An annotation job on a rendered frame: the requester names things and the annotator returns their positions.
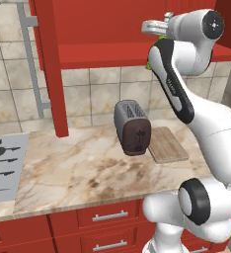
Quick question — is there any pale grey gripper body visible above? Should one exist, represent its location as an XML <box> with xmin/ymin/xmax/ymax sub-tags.
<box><xmin>140</xmin><ymin>20</ymin><xmax>170</xmax><ymax>36</ymax></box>

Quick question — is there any wooden cutting board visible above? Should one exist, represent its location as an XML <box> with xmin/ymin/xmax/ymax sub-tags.
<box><xmin>147</xmin><ymin>126</ymin><xmax>191</xmax><ymax>165</ymax></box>

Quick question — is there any red base cabinet panel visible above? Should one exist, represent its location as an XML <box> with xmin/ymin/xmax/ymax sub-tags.
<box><xmin>0</xmin><ymin>214</ymin><xmax>56</xmax><ymax>253</ymax></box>

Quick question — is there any grey toaster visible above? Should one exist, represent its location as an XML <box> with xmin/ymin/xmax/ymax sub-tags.
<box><xmin>113</xmin><ymin>99</ymin><xmax>152</xmax><ymax>157</ymax></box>

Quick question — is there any red drawer front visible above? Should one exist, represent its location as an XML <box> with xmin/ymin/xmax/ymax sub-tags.
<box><xmin>76</xmin><ymin>200</ymin><xmax>141</xmax><ymax>229</ymax></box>
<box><xmin>79</xmin><ymin>226</ymin><xmax>145</xmax><ymax>253</ymax></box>

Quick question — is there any grey hob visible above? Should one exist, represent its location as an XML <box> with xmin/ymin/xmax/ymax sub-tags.
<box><xmin>0</xmin><ymin>132</ymin><xmax>31</xmax><ymax>205</ymax></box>

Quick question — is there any red wall cabinet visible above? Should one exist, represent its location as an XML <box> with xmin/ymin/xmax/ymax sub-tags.
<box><xmin>28</xmin><ymin>0</ymin><xmax>231</xmax><ymax>71</ymax></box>

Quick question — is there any grey extractor hood frame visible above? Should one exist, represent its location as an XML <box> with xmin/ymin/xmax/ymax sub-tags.
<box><xmin>16</xmin><ymin>2</ymin><xmax>52</xmax><ymax>120</ymax></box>

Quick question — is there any silver drawer handle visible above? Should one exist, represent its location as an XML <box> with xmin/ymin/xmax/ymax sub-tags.
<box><xmin>91</xmin><ymin>210</ymin><xmax>129</xmax><ymax>223</ymax></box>
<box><xmin>92</xmin><ymin>239</ymin><xmax>129</xmax><ymax>253</ymax></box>
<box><xmin>189</xmin><ymin>246</ymin><xmax>209</xmax><ymax>253</ymax></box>

